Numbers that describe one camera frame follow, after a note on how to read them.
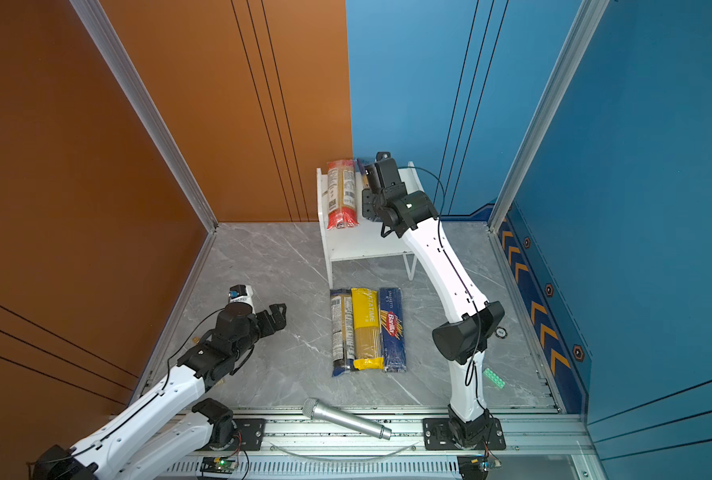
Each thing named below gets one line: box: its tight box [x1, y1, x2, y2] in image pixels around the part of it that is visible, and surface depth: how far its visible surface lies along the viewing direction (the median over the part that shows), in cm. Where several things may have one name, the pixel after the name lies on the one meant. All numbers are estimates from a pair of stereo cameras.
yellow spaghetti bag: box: [351, 287, 385, 371], surface depth 91 cm
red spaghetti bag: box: [327, 159, 359, 230], surface depth 78 cm
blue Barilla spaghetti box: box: [379, 287, 407, 373], surface depth 89 cm
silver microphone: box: [302, 398, 392, 440], surface depth 75 cm
